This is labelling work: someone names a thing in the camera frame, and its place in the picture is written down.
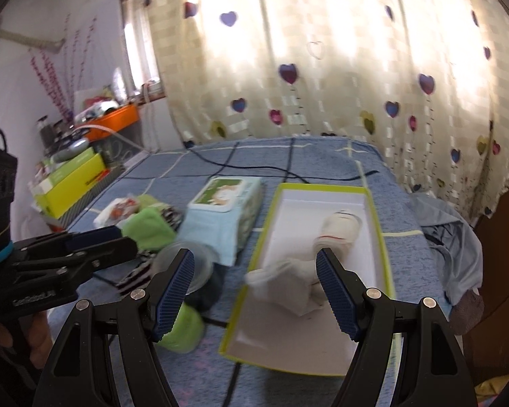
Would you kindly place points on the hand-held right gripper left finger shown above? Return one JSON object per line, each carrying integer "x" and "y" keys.
{"x": 176, "y": 292}

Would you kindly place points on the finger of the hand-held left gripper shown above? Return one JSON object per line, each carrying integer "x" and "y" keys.
{"x": 93, "y": 237}
{"x": 106, "y": 252}

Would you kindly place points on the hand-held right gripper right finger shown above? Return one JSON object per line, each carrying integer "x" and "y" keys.
{"x": 337, "y": 294}

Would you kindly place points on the clear plastic bag orange contents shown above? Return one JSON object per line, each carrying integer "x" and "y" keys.
{"x": 114, "y": 214}

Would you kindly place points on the white grey sock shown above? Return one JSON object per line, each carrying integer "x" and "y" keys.
{"x": 284, "y": 288}

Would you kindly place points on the white sock red stripes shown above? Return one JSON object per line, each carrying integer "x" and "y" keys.
{"x": 339, "y": 227}

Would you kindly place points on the person's left hand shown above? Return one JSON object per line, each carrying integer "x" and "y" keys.
{"x": 40, "y": 335}

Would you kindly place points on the dark sock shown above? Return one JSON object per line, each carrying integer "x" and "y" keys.
{"x": 212, "y": 292}

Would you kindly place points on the green fuzzy sock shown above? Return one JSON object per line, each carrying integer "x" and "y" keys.
{"x": 184, "y": 330}

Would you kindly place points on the black white striped cloth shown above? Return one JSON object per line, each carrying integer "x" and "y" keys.
{"x": 135, "y": 277}

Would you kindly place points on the green towel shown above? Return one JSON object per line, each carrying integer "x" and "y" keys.
{"x": 148, "y": 224}

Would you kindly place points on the green flat box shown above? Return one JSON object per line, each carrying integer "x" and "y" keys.
{"x": 68, "y": 163}

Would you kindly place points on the silver oval object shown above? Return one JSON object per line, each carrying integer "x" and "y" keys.
{"x": 74, "y": 146}

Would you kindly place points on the clear plastic box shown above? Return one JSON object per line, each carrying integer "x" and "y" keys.
{"x": 123, "y": 148}

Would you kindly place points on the light blue wet wipes pack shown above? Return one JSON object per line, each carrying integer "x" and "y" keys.
{"x": 220, "y": 203}

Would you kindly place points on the white tube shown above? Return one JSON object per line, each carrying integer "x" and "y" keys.
{"x": 110, "y": 132}

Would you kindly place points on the purple flower branches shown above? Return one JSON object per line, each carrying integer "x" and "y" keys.
{"x": 57, "y": 89}

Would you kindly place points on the orange tray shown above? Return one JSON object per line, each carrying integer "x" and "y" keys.
{"x": 114, "y": 121}

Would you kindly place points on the light blue garment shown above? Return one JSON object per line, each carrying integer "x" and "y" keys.
{"x": 454, "y": 246}

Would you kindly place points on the blue checked bed blanket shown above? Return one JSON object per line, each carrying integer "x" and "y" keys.
{"x": 322, "y": 165}

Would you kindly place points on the wooden cabinet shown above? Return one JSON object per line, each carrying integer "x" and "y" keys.
{"x": 504, "y": 263}

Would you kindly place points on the window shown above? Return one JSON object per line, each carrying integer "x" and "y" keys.
{"x": 140, "y": 42}

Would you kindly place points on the heart print curtain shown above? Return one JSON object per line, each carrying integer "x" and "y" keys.
{"x": 322, "y": 72}

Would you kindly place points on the wall pipe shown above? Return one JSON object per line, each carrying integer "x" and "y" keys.
{"x": 29, "y": 39}

